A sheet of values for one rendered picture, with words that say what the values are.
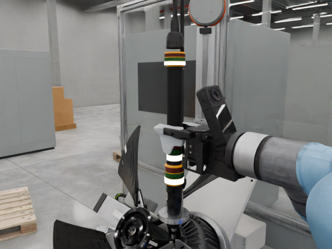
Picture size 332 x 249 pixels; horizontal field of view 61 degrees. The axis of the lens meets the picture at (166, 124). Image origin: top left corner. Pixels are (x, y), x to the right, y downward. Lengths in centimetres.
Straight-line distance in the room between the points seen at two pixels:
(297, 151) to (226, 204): 55
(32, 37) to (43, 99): 741
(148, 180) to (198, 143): 142
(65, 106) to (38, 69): 270
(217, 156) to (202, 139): 4
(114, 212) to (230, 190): 41
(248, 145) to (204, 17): 91
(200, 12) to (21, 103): 522
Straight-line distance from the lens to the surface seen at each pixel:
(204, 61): 128
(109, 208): 110
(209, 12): 131
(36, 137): 639
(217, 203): 97
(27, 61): 624
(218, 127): 51
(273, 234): 143
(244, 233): 126
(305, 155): 44
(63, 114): 880
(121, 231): 78
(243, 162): 47
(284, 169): 44
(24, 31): 1347
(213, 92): 53
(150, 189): 194
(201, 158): 53
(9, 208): 370
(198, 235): 83
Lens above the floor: 160
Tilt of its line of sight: 10 degrees down
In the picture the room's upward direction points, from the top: straight up
